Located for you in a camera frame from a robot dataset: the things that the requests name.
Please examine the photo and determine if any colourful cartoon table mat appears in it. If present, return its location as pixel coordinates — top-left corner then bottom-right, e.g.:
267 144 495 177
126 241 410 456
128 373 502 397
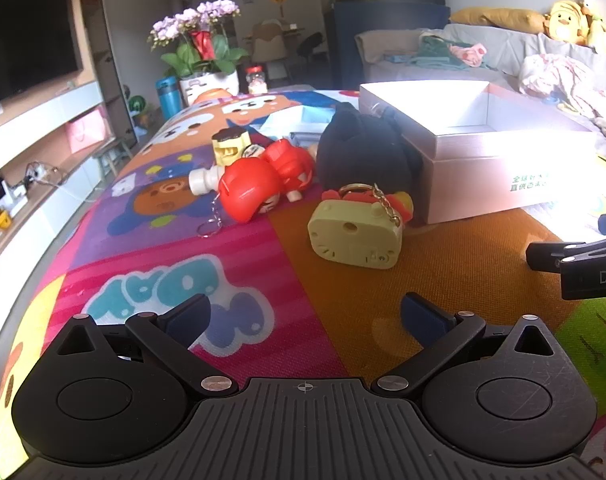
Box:
0 87 606 480

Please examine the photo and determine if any small red toy figure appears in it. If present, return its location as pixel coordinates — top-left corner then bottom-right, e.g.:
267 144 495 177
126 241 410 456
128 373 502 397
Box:
260 137 318 202

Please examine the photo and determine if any black chair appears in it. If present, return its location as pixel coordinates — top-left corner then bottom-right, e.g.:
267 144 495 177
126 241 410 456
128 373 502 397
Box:
295 31 329 78

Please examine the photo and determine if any large red toy figure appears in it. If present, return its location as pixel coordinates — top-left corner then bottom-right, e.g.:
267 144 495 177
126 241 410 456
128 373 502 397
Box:
218 157 286 223

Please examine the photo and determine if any wooden television cabinet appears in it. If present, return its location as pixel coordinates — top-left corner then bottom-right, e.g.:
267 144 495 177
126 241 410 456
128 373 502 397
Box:
0 77 121 276

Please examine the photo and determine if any dark cabinet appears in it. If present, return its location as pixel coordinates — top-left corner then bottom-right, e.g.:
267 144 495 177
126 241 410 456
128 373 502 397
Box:
330 0 451 92

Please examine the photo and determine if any blue and white tissue pack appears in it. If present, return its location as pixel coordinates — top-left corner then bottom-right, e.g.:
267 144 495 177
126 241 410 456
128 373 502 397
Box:
257 106 335 143

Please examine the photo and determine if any teal clothing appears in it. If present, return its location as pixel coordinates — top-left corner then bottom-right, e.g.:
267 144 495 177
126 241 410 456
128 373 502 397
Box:
409 35 468 70

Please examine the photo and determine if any yellow pillow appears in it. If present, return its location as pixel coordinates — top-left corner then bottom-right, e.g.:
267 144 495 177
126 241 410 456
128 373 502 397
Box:
449 7 548 36

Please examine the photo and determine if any yellow green plush toy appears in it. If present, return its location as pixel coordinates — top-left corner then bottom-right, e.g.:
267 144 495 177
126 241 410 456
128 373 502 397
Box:
580 0 606 56

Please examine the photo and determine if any yellow figure with dark hat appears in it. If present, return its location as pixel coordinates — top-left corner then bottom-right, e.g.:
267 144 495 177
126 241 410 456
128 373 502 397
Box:
211 127 251 166

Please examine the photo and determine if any glass jar with red lid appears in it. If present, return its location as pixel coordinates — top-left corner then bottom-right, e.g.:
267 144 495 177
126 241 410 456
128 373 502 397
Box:
246 65 269 96

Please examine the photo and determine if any beige dining chair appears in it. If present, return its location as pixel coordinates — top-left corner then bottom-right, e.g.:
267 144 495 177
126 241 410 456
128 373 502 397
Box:
247 19 290 86

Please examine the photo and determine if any pale pink cardboard box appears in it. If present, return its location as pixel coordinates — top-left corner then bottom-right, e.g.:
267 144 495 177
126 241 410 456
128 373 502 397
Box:
359 81 598 226

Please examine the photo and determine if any small white toy bottle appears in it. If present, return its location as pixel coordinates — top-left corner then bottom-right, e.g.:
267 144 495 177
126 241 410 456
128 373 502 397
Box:
188 167 223 196

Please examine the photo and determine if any pink paper bag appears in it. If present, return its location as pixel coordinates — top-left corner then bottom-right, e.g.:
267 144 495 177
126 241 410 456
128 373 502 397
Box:
66 108 107 155

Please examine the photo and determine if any red and yellow toy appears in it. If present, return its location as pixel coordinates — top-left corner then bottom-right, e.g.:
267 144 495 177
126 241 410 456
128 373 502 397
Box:
322 189 415 225

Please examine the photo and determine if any potted purple orchid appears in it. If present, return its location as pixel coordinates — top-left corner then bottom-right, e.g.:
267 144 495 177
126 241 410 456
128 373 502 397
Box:
147 0 250 107

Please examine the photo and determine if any pale green toy keychain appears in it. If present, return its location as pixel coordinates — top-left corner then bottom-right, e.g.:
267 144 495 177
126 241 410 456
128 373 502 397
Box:
307 182 406 271

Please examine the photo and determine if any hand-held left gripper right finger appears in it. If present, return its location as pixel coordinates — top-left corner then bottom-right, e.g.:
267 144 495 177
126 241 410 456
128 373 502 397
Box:
372 292 568 394

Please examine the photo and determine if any pink and white blanket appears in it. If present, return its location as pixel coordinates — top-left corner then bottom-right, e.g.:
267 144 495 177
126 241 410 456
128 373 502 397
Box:
519 52 606 117

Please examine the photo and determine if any black plush toy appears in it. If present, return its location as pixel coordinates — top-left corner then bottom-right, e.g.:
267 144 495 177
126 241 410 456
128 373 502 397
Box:
315 102 426 198

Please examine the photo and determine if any blue tumbler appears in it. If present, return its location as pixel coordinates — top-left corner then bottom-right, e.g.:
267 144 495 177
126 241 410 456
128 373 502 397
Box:
155 76 183 118

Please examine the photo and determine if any metal keyring chain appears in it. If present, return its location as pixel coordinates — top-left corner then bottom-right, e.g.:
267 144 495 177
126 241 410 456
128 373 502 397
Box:
197 194 225 239

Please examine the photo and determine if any pink clothing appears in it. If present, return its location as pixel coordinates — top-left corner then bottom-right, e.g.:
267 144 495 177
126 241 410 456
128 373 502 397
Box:
448 42 488 68

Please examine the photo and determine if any small wooden stool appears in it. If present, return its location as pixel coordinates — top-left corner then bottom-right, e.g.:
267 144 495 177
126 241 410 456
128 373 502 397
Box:
92 141 129 178

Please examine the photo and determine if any black television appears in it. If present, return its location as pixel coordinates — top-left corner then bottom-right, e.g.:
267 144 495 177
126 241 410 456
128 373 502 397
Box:
0 0 85 111

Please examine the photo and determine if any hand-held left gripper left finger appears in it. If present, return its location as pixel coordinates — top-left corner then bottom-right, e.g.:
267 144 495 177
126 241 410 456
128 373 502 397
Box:
46 294 236 394

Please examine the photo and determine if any grey sofa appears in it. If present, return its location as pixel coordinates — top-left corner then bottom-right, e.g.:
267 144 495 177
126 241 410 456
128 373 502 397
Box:
355 22 606 161

